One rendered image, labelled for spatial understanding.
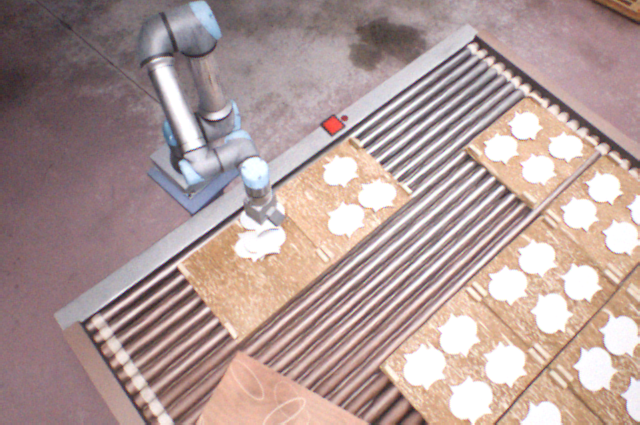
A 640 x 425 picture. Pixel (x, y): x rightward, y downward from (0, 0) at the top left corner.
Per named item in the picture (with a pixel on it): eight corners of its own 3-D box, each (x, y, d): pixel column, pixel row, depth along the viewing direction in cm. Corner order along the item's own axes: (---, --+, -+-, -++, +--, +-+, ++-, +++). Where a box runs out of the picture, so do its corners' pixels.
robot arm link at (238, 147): (210, 137, 149) (224, 168, 145) (246, 123, 152) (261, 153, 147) (214, 152, 156) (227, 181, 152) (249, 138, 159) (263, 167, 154)
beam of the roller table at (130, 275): (59, 318, 179) (52, 314, 174) (463, 32, 248) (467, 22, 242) (72, 337, 176) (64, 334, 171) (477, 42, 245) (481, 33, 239)
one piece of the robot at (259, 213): (271, 217, 150) (273, 238, 165) (289, 194, 154) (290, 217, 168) (238, 195, 153) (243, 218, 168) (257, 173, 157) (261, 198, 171)
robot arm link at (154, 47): (117, 18, 141) (187, 185, 142) (156, 6, 144) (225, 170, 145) (123, 33, 153) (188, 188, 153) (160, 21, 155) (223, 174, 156)
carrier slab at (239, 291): (176, 266, 182) (175, 265, 181) (268, 198, 196) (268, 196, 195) (238, 344, 171) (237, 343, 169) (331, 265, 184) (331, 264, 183)
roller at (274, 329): (152, 423, 163) (148, 422, 159) (539, 101, 227) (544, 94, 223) (161, 436, 161) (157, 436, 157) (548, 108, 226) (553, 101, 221)
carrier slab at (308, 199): (269, 197, 196) (269, 195, 195) (350, 138, 210) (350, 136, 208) (332, 265, 184) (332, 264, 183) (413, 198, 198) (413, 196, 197)
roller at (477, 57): (95, 336, 175) (90, 333, 171) (478, 53, 239) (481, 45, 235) (103, 348, 173) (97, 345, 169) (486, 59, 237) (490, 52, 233)
